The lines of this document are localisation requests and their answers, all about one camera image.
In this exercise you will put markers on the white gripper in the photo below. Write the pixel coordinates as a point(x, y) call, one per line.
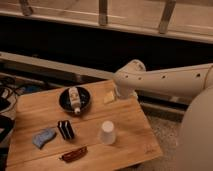
point(121, 92)

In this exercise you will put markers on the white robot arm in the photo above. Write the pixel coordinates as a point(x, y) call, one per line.
point(194, 151)

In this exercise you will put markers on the black white striped eraser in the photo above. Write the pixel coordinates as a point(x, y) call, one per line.
point(66, 130)

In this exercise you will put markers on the black round bowl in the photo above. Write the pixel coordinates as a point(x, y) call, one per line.
point(84, 98)

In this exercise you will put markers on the white small bottle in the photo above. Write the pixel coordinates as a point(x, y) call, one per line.
point(74, 99)

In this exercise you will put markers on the wooden table board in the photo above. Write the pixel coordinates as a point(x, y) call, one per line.
point(135, 141)

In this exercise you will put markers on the red brown pocket knife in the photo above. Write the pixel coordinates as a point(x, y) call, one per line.
point(74, 155)

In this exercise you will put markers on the blue cloth piece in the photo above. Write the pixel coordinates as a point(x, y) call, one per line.
point(40, 139)

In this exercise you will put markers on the metal railing post middle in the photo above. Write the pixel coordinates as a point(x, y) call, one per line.
point(103, 18)

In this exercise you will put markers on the metal railing post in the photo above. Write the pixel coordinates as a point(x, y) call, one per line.
point(166, 16)
point(103, 18)
point(25, 8)

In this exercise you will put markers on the metal railing post right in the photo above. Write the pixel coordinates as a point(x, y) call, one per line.
point(166, 16)

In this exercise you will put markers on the metal railing post left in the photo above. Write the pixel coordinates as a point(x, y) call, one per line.
point(25, 8)

